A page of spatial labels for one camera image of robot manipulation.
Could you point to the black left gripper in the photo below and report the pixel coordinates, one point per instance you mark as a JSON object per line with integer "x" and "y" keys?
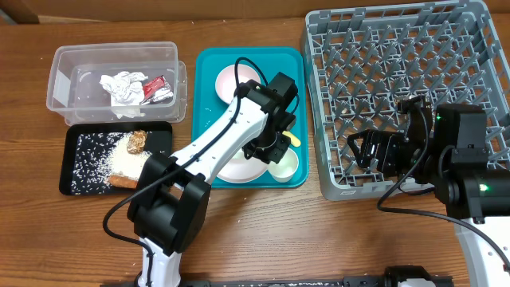
{"x": 274, "y": 154}

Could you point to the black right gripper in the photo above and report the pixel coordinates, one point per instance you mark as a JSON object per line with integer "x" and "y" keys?
{"x": 388, "y": 144}

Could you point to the yellow plastic spoon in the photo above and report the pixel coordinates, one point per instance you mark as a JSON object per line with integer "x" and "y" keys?
{"x": 295, "y": 142}

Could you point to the white plastic cup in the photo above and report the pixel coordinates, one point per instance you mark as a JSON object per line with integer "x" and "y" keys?
{"x": 283, "y": 171}

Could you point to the white round plate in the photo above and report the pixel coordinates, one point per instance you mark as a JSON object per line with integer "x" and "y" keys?
{"x": 242, "y": 170}

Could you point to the pink bowl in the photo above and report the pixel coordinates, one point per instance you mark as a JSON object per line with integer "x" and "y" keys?
{"x": 225, "y": 83}

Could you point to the red foil wrapper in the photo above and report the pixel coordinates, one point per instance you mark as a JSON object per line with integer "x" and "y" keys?
{"x": 156, "y": 90}

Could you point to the brown food scraps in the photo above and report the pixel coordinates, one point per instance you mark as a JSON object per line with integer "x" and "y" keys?
{"x": 136, "y": 142}

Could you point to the white napkin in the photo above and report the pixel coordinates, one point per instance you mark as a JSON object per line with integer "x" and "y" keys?
{"x": 126, "y": 93}

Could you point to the brown sausage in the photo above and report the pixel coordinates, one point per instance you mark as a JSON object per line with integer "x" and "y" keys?
{"x": 122, "y": 182}

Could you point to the white rice pile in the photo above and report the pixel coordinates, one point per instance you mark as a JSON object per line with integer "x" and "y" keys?
{"x": 102, "y": 154}

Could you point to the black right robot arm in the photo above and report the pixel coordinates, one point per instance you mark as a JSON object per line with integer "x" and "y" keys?
{"x": 445, "y": 149}

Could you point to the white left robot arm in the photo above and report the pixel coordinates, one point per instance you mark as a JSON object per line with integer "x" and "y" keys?
{"x": 169, "y": 207}

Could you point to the grey dishwasher rack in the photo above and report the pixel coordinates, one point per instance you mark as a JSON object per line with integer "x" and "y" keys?
{"x": 360, "y": 61}

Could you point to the teal plastic tray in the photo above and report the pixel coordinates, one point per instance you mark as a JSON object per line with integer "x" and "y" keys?
{"x": 208, "y": 107}

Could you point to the black tray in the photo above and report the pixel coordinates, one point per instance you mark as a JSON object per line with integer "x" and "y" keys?
{"x": 164, "y": 143}

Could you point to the clear plastic bin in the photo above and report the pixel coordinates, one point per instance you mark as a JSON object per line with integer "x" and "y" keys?
{"x": 74, "y": 89}

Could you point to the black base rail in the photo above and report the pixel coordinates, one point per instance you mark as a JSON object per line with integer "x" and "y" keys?
{"x": 394, "y": 276}

